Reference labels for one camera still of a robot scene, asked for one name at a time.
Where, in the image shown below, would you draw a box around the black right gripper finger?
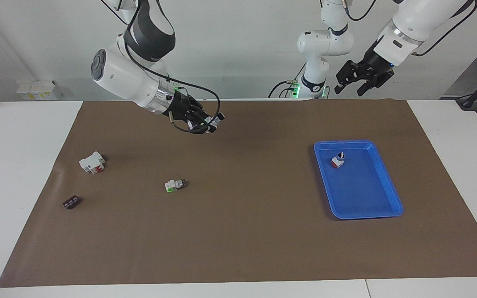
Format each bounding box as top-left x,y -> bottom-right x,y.
189,120 -> 217,134
199,106 -> 225,121

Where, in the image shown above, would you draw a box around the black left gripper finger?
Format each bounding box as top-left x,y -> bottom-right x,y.
335,61 -> 359,94
357,70 -> 395,96

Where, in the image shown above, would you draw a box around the white and red circuit breaker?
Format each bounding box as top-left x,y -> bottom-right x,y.
79,151 -> 106,175

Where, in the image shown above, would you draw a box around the brown paper table mat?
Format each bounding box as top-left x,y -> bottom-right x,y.
0,99 -> 477,288

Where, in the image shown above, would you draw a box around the blue plastic tray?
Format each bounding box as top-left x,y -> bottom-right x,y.
314,140 -> 404,220

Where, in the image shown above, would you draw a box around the white cardboard boxes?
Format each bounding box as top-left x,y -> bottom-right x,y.
16,80 -> 63,101

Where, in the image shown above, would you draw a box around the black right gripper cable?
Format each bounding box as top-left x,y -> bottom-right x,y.
100,0 -> 222,134

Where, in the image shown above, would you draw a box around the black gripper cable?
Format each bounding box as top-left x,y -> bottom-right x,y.
100,0 -> 222,134
344,0 -> 477,57

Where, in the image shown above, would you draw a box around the black left arm base cable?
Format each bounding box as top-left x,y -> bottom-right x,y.
268,62 -> 307,99

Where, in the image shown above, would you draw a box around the selector switch with pale base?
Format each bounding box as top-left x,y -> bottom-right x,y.
164,179 -> 186,193

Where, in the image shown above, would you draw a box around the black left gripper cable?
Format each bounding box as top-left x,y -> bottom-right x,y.
344,0 -> 477,57

